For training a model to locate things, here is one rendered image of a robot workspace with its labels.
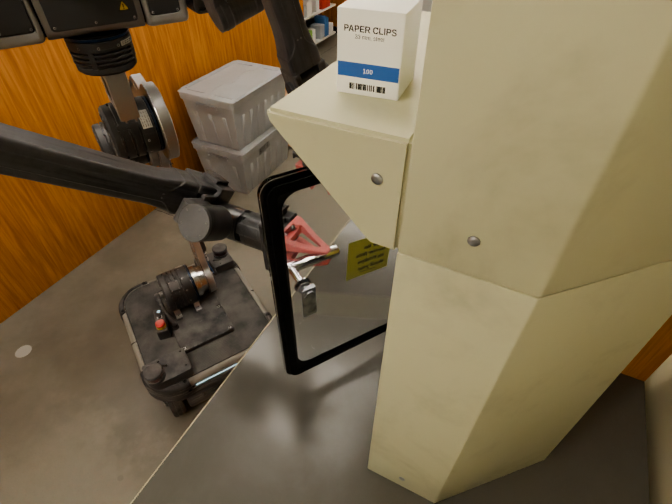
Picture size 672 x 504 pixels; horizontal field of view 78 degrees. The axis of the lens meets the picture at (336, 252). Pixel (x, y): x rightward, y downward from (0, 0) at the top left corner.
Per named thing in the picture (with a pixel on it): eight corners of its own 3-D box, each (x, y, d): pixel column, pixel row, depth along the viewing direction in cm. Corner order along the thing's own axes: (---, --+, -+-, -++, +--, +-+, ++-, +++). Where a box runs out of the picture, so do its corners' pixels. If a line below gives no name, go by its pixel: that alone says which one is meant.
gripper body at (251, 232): (268, 227, 61) (227, 213, 64) (275, 274, 68) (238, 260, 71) (291, 203, 66) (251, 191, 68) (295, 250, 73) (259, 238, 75)
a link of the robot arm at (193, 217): (214, 170, 73) (192, 210, 75) (165, 161, 62) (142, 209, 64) (263, 209, 70) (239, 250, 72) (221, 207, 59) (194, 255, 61)
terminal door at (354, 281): (427, 310, 83) (471, 121, 56) (287, 378, 72) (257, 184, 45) (424, 308, 84) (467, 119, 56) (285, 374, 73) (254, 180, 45)
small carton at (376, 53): (413, 78, 35) (423, -4, 31) (397, 101, 32) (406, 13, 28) (357, 70, 37) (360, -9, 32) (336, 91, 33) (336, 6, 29)
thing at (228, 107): (292, 116, 294) (289, 68, 272) (241, 156, 255) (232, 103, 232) (244, 105, 308) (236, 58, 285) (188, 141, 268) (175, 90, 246)
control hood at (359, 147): (482, 103, 55) (503, 19, 48) (395, 254, 34) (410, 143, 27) (400, 88, 59) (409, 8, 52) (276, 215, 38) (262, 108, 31)
